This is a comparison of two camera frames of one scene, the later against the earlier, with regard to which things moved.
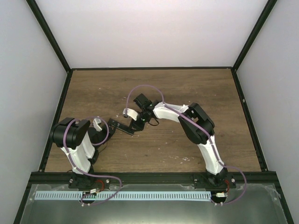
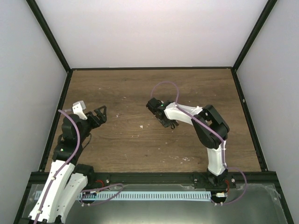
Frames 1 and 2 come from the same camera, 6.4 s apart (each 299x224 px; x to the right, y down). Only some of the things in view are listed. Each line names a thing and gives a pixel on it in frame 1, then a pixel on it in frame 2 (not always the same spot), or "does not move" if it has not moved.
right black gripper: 139,127 → 167,124
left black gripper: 108,130 → 103,119
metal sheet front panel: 252,204 does not move
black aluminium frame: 267,176 does not move
